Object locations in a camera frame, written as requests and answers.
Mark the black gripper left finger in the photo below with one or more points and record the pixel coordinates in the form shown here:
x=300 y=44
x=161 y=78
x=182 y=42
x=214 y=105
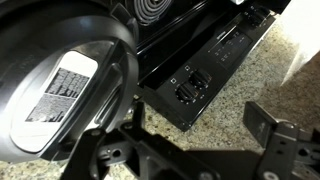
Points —
x=156 y=156

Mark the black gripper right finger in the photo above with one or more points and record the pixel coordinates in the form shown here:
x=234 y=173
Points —
x=276 y=140

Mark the black pressure cooker lid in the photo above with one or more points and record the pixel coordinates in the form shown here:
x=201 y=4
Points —
x=63 y=83

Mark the black stove knob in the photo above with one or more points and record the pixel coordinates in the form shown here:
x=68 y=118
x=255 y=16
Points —
x=200 y=79
x=256 y=15
x=186 y=93

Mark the black stove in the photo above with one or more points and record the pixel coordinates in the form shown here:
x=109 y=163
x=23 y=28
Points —
x=213 y=60

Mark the coil stove burner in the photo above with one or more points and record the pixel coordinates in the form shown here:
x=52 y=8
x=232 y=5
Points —
x=151 y=10

